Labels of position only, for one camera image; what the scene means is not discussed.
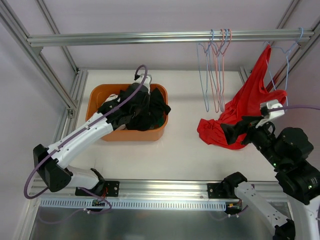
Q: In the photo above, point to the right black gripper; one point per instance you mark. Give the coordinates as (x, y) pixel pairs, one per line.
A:
(246, 130)

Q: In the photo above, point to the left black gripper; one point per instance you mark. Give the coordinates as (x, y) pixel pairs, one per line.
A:
(144, 91)

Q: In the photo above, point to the black tank top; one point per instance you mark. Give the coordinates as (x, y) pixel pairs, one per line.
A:
(155, 110)

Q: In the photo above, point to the red tank top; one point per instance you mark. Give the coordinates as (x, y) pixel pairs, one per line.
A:
(246, 102)

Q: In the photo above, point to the blue hanger with red top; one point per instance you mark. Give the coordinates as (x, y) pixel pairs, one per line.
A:
(287, 53)

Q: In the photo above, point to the white tank top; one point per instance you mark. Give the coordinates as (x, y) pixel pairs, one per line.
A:
(112, 96)

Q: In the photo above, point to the green tank top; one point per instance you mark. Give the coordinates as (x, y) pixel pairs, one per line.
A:
(158, 124)

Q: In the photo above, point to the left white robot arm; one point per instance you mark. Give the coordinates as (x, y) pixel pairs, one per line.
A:
(54, 160)

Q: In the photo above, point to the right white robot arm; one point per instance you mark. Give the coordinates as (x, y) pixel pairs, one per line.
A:
(291, 212)

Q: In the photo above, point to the orange plastic basket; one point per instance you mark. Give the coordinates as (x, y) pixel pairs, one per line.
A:
(98, 96)

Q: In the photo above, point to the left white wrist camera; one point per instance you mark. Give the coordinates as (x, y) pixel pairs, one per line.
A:
(146, 79)

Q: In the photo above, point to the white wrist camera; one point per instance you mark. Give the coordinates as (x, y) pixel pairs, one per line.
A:
(146, 79)
(270, 110)

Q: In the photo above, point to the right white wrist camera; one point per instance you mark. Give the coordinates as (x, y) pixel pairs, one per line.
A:
(270, 110)

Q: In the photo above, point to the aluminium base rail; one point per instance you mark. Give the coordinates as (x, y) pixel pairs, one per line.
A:
(186, 190)

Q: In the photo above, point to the left aluminium frame post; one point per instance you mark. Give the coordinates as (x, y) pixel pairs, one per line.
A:
(19, 33)

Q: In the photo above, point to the aluminium frame post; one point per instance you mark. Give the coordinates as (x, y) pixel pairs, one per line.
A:
(298, 12)
(19, 33)

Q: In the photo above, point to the right aluminium frame post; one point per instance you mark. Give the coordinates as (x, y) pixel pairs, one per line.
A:
(298, 12)

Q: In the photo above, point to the aluminium hanging rail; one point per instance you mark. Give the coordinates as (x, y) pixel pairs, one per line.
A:
(131, 38)

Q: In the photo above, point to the white slotted cable duct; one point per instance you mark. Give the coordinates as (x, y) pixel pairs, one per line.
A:
(134, 204)

